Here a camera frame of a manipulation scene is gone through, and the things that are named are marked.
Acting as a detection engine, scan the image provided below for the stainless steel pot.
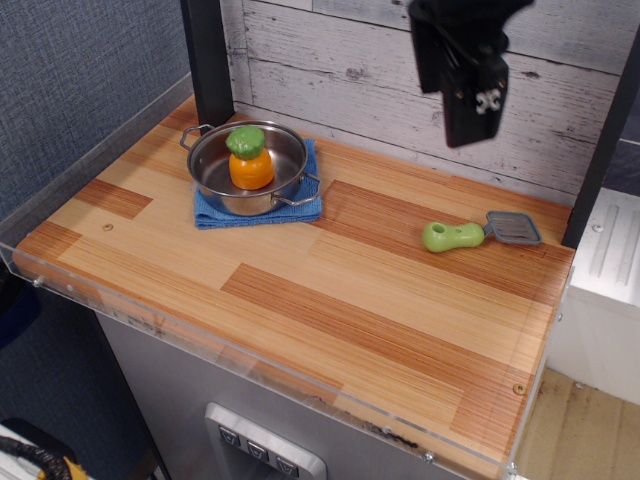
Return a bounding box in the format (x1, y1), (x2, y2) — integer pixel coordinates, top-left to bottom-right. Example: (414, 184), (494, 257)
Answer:
(180, 120), (321, 217)

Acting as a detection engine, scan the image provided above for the white aluminium rail block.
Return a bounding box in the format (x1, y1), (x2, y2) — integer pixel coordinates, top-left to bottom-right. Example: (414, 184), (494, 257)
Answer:
(547, 188), (639, 404)

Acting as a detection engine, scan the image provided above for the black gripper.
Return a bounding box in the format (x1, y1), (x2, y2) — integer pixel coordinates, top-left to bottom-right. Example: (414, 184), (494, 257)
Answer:
(408, 0), (533, 148)

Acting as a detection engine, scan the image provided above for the blue folded cloth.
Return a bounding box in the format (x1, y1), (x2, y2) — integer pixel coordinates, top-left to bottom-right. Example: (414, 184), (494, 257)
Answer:
(194, 138), (322, 230)

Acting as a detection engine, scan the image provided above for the green handled grey spatula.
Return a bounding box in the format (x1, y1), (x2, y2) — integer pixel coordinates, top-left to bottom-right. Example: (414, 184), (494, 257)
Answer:
(422, 211), (542, 253)

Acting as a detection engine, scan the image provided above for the yellow black cable bundle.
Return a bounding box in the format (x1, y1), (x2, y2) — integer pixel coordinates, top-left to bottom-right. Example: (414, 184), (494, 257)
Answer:
(0, 418), (89, 480)

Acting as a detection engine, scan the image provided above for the orange toy carrot green top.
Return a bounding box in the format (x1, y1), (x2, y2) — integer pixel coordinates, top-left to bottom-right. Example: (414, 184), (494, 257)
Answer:
(225, 125), (275, 190)

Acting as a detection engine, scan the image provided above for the black vertical post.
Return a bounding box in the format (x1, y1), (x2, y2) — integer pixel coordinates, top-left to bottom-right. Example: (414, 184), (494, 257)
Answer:
(561, 31), (639, 249)
(180, 0), (235, 126)

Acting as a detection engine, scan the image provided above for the black vertical post right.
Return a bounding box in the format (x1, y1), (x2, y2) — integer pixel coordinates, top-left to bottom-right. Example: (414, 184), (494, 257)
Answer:
(561, 31), (639, 249)

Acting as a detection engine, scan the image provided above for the silver button control panel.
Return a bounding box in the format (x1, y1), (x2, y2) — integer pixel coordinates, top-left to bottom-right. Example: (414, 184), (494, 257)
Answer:
(204, 402), (328, 479)

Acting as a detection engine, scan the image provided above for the black vertical post left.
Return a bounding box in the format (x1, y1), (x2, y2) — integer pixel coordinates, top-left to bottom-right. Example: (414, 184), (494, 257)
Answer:
(180, 0), (235, 126)

